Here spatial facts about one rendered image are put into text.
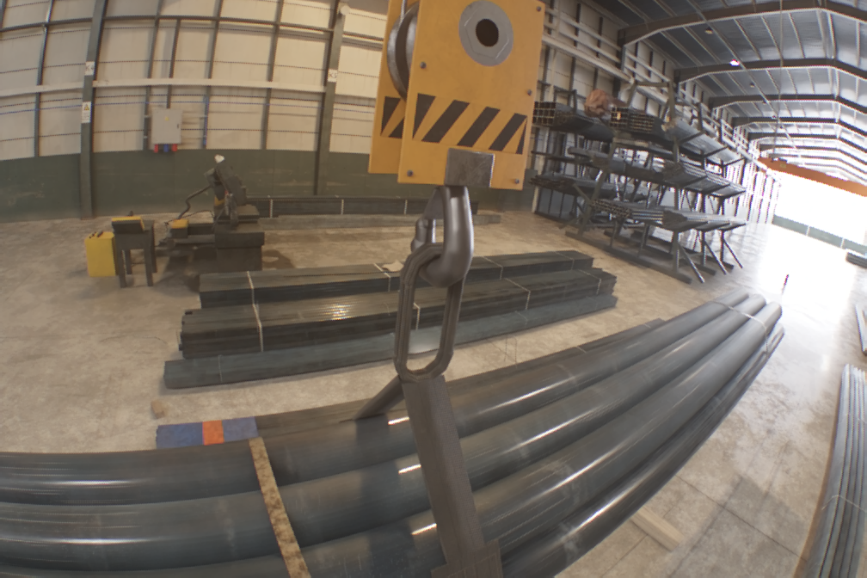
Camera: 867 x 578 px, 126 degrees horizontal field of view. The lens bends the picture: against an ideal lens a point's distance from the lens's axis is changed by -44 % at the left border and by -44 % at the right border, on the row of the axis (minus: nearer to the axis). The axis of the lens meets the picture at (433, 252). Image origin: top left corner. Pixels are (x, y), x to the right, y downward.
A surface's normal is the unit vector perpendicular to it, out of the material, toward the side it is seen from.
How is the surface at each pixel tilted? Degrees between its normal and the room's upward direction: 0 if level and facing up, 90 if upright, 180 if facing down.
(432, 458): 51
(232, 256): 90
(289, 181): 90
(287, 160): 90
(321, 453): 34
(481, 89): 90
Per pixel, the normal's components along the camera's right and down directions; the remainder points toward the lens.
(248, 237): 0.51, 0.30
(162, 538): 0.38, -0.62
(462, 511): 0.47, -0.36
